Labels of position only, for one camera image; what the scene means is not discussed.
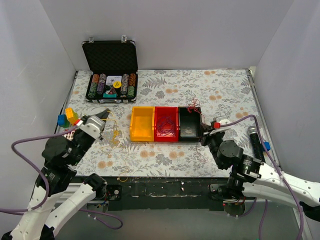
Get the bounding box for purple wire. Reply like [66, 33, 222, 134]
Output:
[156, 115, 176, 137]

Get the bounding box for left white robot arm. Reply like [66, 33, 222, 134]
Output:
[2, 108, 110, 240]

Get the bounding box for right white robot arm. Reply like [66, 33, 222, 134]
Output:
[200, 122, 320, 221]

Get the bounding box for red white toy brick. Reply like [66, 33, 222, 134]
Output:
[63, 130, 75, 141]

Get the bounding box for black plastic bin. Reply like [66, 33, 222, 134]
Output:
[178, 106, 202, 143]

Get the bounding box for stacked coloured toy bricks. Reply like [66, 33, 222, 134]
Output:
[57, 107, 79, 129]

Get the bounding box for yellow plastic bin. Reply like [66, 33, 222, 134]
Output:
[129, 106, 155, 142]

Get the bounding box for black poker chip case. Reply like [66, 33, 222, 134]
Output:
[81, 35, 138, 104]

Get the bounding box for black microphone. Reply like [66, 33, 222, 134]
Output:
[247, 125, 266, 163]

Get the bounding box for floral table mat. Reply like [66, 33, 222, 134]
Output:
[67, 69, 261, 180]

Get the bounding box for red plastic bin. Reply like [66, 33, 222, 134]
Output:
[154, 106, 179, 143]

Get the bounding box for small blue block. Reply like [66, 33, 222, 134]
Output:
[262, 141, 271, 152]

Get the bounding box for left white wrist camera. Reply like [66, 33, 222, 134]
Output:
[76, 115, 106, 139]

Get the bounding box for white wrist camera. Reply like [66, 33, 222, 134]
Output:
[76, 115, 106, 139]
[209, 115, 231, 136]

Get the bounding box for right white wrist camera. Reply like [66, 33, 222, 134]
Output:
[209, 115, 231, 136]

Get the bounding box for aluminium frame rail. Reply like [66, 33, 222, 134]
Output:
[49, 183, 88, 203]

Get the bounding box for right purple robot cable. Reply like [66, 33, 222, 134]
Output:
[219, 114, 305, 240]

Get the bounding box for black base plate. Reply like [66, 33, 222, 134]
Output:
[84, 175, 258, 212]

